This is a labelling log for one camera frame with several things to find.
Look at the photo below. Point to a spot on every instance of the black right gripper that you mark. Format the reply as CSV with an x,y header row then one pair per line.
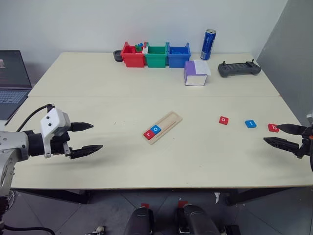
x,y
308,143

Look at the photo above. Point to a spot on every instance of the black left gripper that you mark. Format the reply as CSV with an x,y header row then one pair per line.
x,y
60,145

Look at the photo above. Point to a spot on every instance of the red letter b tile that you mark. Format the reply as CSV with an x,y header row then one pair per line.
x,y
272,128

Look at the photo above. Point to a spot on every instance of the blue letter t tile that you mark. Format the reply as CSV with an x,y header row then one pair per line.
x,y
250,124

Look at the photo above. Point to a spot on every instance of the red letter o tile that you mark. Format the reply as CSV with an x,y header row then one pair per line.
x,y
223,120

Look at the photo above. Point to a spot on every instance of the wooden letter tray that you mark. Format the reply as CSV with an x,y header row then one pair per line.
x,y
168,121

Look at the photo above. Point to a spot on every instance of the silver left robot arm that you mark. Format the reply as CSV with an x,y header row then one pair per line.
x,y
12,147

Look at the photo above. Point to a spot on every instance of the red letter r tile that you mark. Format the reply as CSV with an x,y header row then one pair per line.
x,y
148,135

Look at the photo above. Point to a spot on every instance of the blue letter o tile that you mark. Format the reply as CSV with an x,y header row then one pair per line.
x,y
156,129

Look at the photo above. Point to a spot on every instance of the blue plastic object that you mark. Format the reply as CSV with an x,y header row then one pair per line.
x,y
139,45

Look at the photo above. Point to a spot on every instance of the grey partition panel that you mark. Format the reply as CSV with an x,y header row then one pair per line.
x,y
288,61

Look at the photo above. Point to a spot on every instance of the grey handheld remote controller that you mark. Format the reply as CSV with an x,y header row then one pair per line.
x,y
238,68

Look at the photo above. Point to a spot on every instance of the black round dish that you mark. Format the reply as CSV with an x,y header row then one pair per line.
x,y
118,55

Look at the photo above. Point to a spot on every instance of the small white floor object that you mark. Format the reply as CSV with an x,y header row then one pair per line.
x,y
99,229

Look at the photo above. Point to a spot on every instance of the red plastic bin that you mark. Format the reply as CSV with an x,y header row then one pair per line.
x,y
133,60

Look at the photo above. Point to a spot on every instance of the white paper scrap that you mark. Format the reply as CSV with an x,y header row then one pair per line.
x,y
217,197

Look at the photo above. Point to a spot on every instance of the dark grey laptop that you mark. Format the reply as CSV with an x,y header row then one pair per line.
x,y
11,73

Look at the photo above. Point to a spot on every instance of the dark rounded shape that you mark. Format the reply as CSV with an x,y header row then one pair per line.
x,y
198,220
139,221

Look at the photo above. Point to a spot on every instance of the green plastic object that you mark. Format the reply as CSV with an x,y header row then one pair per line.
x,y
139,49

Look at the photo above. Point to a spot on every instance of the green plastic bin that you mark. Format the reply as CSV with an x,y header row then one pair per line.
x,y
156,60

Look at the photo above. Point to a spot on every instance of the small white plastic piece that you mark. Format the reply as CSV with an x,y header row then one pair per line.
x,y
145,50

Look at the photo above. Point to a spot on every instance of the black floor box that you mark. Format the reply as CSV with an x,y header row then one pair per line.
x,y
232,230

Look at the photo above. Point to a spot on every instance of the white paper sheet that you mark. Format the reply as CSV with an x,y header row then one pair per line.
x,y
202,67

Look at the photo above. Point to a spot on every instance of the purple and white box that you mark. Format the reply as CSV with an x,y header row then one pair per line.
x,y
193,78

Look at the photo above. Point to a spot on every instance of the blue plastic bin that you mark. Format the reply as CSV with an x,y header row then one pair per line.
x,y
177,60

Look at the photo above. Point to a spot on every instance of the blue drink can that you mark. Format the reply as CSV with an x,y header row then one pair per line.
x,y
207,45

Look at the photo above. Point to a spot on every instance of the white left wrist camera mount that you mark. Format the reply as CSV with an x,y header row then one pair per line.
x,y
52,120

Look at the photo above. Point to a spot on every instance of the black table frame beam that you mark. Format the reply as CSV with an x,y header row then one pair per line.
x,y
256,194
61,195

